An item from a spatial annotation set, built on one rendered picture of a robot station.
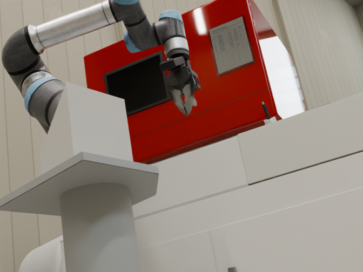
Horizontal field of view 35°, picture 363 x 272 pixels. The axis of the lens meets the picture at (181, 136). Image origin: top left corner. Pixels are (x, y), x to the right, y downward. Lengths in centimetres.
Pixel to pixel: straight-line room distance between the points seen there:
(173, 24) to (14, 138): 289
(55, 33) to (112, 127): 55
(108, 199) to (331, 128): 60
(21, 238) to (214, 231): 289
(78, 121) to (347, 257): 70
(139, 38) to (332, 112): 67
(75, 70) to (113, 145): 395
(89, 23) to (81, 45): 370
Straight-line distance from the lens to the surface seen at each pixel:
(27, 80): 188
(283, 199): 149
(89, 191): 125
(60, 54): 527
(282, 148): 152
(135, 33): 183
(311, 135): 151
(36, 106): 149
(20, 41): 186
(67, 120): 130
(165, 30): 183
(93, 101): 137
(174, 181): 161
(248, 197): 152
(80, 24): 181
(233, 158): 156
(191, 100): 171
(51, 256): 366
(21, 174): 447
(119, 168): 119
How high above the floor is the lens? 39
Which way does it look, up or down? 22 degrees up
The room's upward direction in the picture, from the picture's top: 10 degrees counter-clockwise
